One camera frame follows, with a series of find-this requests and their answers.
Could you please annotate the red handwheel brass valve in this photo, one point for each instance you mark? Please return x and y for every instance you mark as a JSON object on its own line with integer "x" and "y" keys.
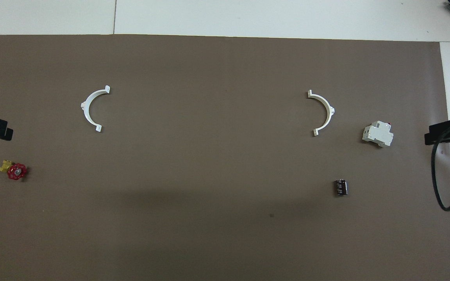
{"x": 16, "y": 171}

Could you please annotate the brown paper table mat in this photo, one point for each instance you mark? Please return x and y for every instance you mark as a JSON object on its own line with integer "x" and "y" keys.
{"x": 209, "y": 156}

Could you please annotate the white circuit breaker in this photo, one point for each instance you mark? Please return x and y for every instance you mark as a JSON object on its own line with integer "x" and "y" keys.
{"x": 377, "y": 134}

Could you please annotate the black cylindrical capacitor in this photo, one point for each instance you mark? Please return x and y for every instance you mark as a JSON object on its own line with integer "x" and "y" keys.
{"x": 341, "y": 187}

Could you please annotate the white half pipe clamp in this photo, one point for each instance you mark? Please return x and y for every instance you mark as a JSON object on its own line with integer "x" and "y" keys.
{"x": 332, "y": 111}
{"x": 83, "y": 105}

